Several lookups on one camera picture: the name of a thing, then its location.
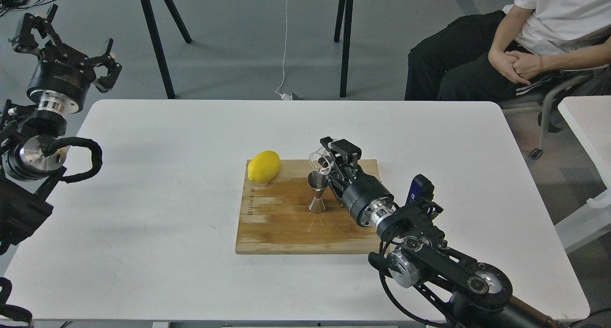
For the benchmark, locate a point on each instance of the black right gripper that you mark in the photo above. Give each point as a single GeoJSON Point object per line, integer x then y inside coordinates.
{"type": "Point", "coordinates": [362, 195]}

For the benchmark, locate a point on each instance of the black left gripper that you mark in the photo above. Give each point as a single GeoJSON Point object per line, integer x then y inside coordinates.
{"type": "Point", "coordinates": [36, 35]}

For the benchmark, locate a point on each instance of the clear glass measuring cup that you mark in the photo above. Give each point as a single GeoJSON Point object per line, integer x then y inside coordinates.
{"type": "Point", "coordinates": [322, 161]}

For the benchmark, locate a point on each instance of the steel double jigger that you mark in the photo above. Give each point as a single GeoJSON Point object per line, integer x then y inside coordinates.
{"type": "Point", "coordinates": [314, 181]}

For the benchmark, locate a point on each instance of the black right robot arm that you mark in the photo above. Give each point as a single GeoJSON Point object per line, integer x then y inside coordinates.
{"type": "Point", "coordinates": [414, 252]}

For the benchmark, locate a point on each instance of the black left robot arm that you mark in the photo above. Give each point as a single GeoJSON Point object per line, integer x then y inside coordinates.
{"type": "Point", "coordinates": [35, 153]}

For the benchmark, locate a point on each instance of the yellow lemon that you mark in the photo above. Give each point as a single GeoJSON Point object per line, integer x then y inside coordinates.
{"type": "Point", "coordinates": [263, 167]}

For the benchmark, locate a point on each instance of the bamboo cutting board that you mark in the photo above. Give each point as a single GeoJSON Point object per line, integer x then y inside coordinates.
{"type": "Point", "coordinates": [274, 218]}

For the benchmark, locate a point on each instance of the seated person white shirt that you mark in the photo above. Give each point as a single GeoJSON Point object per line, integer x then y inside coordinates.
{"type": "Point", "coordinates": [491, 56]}

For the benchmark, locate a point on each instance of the white side table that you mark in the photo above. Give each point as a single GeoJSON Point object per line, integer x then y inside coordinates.
{"type": "Point", "coordinates": [589, 118]}

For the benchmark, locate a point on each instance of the grey office chair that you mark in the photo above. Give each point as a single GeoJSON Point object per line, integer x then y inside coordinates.
{"type": "Point", "coordinates": [545, 95]}

